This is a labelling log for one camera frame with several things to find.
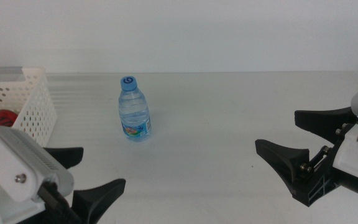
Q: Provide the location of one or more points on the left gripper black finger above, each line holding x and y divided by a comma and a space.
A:
98, 199
67, 157

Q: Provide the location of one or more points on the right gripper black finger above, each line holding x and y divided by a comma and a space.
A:
325, 123
284, 158

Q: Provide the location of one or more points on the red cola can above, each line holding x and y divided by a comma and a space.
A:
3, 119

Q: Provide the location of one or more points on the clear water bottle blue cap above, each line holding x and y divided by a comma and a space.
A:
134, 109

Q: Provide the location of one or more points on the white perforated plastic basket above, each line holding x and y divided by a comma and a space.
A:
43, 77

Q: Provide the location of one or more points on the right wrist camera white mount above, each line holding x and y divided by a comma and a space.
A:
356, 155

